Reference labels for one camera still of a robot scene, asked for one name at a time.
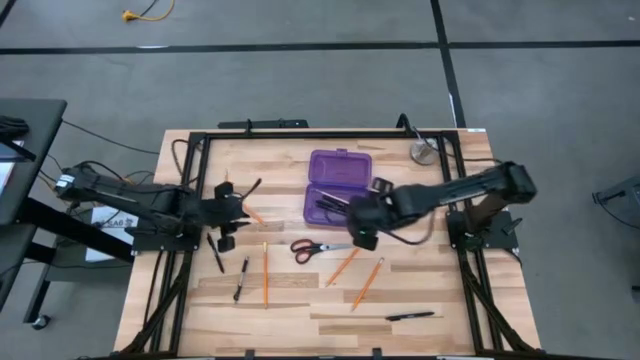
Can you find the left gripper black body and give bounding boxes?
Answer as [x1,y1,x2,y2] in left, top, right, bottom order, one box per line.
[197,194,251,236]

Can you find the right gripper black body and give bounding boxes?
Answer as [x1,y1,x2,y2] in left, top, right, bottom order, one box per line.
[347,192,399,236]

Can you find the orange pencil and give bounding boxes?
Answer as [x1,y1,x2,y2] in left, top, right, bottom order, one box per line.
[262,241,270,310]
[242,201,267,227]
[324,247,361,288]
[350,256,387,313]

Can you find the purple translucent supply box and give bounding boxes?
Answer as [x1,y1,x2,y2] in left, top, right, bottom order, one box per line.
[302,147,374,230]

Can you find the black and silver pen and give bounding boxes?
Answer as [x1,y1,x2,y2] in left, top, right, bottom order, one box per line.
[232,255,250,304]

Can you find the red and black scissors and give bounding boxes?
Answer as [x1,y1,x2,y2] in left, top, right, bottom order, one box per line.
[289,238,355,265]

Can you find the cylinder weight on disc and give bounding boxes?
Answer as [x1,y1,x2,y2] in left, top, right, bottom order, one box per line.
[409,138,441,167]

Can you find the black mounting bar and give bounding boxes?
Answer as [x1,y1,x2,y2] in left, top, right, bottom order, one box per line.
[218,118,310,130]

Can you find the white paper sheet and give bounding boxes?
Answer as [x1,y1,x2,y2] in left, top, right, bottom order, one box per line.
[85,205,141,263]

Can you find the black desk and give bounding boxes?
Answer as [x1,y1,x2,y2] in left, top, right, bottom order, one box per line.
[0,98,136,326]

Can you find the black object on desk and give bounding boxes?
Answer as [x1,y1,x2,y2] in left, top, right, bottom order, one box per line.
[0,115,30,145]

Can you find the grey stand leg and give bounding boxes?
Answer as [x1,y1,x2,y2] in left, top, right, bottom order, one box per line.
[592,173,640,219]

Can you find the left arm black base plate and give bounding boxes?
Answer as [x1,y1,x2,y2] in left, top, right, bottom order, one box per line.
[130,212,205,253]

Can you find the black aluminium table frame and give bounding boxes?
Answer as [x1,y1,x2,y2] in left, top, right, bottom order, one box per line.
[119,128,539,360]

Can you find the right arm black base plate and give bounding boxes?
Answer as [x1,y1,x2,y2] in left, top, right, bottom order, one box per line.
[445,208,520,252]

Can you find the black floor cable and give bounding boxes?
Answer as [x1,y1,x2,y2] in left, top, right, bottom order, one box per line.
[62,119,161,155]

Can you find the yellow cable with plug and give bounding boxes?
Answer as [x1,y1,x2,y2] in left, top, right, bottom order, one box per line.
[121,0,176,23]

